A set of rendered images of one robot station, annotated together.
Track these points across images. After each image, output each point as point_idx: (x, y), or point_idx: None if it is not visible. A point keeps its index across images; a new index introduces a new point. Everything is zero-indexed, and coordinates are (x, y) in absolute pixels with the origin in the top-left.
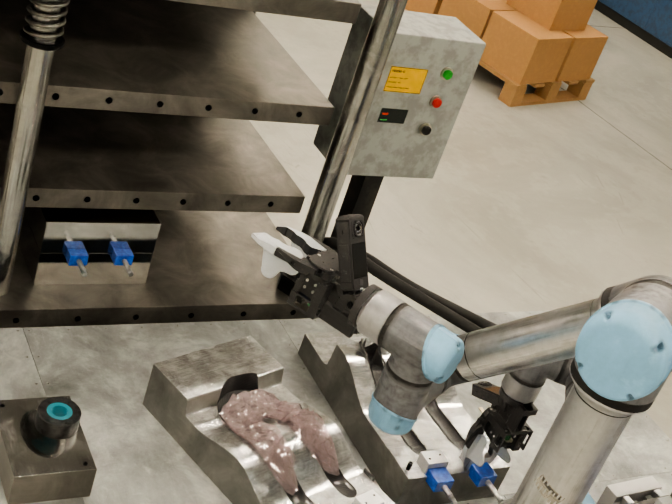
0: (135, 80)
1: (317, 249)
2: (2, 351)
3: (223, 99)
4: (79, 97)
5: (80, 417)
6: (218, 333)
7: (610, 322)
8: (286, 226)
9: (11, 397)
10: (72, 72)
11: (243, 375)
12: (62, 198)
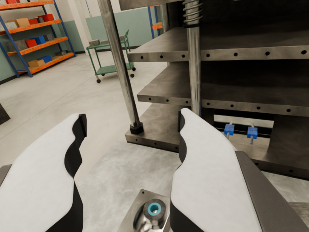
0: (255, 43)
1: (196, 226)
2: (178, 165)
3: None
4: (219, 54)
5: (160, 217)
6: (301, 188)
7: None
8: (183, 108)
9: (165, 187)
10: (221, 44)
11: None
12: (220, 104)
